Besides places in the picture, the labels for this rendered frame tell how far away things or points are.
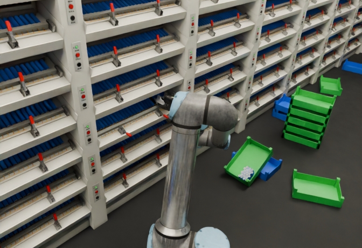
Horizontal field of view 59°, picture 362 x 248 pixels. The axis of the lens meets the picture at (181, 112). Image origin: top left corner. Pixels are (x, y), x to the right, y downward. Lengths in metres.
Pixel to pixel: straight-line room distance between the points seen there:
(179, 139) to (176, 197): 0.24
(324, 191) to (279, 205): 0.36
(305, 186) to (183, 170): 1.29
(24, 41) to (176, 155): 0.71
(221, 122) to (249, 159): 1.17
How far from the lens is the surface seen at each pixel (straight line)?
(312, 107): 2.64
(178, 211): 1.36
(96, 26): 1.47
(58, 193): 1.76
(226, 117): 1.23
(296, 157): 2.65
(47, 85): 1.43
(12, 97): 1.39
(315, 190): 2.42
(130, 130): 1.78
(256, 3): 2.35
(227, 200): 2.17
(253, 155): 2.39
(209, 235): 1.44
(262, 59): 2.75
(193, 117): 1.21
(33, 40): 1.36
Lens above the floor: 1.56
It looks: 31 degrees down
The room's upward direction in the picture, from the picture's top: 2 degrees clockwise
